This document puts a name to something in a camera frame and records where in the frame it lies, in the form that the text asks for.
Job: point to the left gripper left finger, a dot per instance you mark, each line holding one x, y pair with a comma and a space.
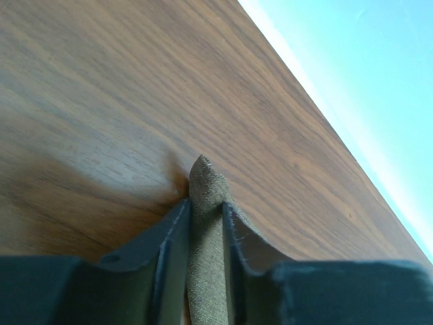
142, 282

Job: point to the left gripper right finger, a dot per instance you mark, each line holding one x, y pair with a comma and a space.
265, 286

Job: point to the brown cloth napkin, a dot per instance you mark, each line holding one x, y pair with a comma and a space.
206, 283

